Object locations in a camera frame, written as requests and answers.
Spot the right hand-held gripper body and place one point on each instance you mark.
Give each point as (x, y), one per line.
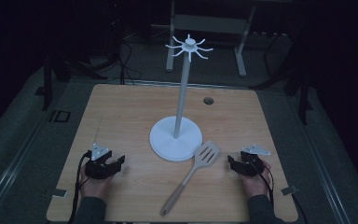
(251, 163)

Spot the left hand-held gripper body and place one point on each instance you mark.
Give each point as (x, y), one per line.
(99, 165)

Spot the white utensil stand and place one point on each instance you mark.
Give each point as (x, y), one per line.
(176, 137)

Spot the person's right hand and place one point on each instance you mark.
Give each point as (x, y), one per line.
(255, 183)

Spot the person's left hand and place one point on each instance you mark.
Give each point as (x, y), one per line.
(93, 186)

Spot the grey tape strip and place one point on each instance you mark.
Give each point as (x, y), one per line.
(289, 190)
(59, 193)

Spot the black stand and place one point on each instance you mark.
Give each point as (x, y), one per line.
(51, 77)
(298, 84)

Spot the grey metal table frame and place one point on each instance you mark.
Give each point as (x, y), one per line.
(208, 28)

